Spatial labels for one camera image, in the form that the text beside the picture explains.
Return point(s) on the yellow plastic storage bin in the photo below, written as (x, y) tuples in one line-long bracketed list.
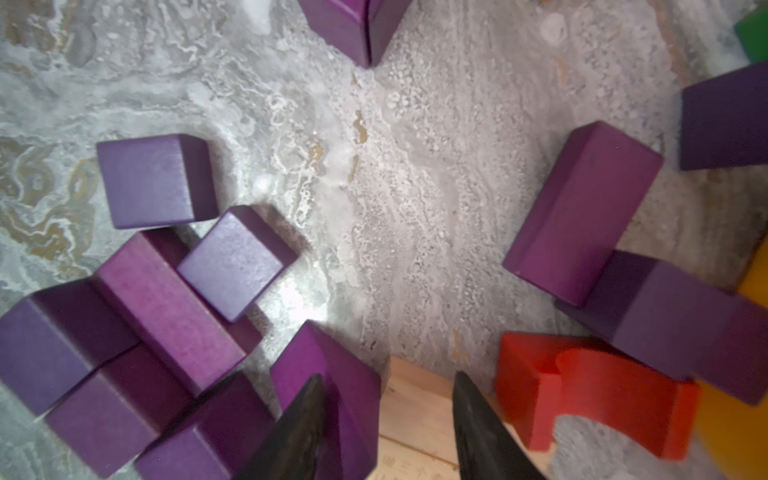
[(734, 434)]

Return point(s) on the green brick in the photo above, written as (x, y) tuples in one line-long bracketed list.
[(752, 32)]

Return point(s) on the purple brick cluster bottom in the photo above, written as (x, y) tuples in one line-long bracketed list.
[(139, 363)]

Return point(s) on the red brick pair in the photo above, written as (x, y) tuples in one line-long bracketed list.
[(541, 377)]

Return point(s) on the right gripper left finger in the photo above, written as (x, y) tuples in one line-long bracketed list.
[(290, 450)]

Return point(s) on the purple brick near orange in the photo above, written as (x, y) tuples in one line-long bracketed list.
[(360, 29)]

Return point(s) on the purple brick middle pile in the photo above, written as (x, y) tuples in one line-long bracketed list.
[(647, 308)]

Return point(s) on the natural wood plank brick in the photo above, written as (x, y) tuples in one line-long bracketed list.
[(416, 429)]

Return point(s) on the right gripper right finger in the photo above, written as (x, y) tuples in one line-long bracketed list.
[(485, 448)]

